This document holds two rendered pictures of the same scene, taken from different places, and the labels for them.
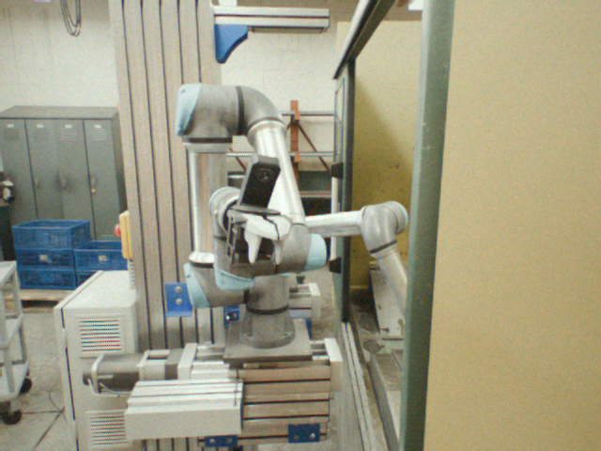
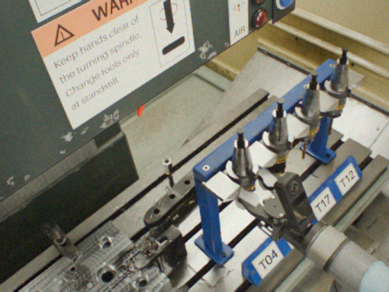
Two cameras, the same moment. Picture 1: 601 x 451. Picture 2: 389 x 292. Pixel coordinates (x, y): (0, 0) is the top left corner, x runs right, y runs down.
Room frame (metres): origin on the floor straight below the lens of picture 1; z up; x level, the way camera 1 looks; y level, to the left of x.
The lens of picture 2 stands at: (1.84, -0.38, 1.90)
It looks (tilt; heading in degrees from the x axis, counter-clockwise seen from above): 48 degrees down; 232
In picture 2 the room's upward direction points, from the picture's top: 8 degrees counter-clockwise
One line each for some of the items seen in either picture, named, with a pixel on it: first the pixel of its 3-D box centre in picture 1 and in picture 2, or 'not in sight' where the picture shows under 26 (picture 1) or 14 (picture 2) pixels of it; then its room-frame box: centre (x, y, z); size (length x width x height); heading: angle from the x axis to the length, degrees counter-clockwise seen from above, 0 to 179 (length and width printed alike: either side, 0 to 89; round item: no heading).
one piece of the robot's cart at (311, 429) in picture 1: (262, 421); not in sight; (1.15, 0.10, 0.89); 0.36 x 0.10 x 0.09; 94
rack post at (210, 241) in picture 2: not in sight; (210, 216); (1.49, -0.80, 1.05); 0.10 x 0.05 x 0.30; 89
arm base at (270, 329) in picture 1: (267, 318); not in sight; (1.14, 0.08, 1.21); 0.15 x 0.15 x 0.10
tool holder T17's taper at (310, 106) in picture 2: not in sight; (311, 98); (1.22, -0.74, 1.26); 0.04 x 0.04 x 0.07
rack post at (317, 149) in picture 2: not in sight; (323, 116); (1.05, -0.80, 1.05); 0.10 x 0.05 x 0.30; 89
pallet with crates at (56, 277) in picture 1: (84, 261); not in sight; (4.52, 2.21, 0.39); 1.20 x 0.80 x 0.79; 87
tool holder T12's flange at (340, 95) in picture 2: not in sight; (337, 89); (1.11, -0.74, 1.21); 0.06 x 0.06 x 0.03
